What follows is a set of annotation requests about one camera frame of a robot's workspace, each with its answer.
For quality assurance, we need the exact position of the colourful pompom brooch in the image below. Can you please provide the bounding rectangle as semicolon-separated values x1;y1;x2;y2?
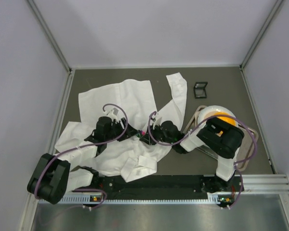
136;130;146;138

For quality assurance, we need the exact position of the white shirt garment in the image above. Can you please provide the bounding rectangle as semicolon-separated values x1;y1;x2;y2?
55;73;187;182

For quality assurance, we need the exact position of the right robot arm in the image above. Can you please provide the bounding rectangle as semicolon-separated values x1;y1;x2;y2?
140;115;244;182

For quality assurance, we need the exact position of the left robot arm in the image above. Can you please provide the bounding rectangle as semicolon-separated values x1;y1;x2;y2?
27;116;139;205

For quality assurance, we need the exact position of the white bowl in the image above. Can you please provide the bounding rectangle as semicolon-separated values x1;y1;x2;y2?
197;105;235;124

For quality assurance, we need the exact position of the small black open box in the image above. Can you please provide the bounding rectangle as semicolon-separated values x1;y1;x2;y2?
193;82;208;99

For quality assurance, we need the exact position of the metal tray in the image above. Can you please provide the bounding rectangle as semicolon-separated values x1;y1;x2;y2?
180;106;258;177

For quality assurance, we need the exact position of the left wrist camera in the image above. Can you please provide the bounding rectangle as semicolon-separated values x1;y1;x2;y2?
106;108;118;117

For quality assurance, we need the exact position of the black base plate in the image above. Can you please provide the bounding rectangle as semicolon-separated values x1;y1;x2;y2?
72;174;244;200

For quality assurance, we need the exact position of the grey cable duct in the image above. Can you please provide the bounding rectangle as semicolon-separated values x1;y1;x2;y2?
58;193;233;205

